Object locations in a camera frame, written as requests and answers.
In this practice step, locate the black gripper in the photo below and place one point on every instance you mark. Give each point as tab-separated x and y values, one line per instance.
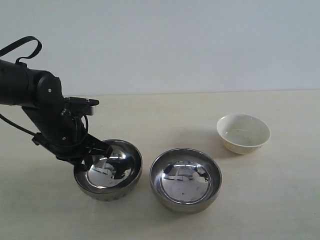
65	135

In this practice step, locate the ribbed steel bowl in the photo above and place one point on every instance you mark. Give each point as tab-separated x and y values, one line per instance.
111	178

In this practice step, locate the smooth steel bowl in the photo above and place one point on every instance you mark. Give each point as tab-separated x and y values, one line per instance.
185	180

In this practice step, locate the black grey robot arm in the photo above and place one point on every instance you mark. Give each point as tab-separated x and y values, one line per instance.
21	86

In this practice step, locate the cream ceramic bowl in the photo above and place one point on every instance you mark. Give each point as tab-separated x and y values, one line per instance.
242	134

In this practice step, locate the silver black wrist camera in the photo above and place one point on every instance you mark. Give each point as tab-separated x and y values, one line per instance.
79	105

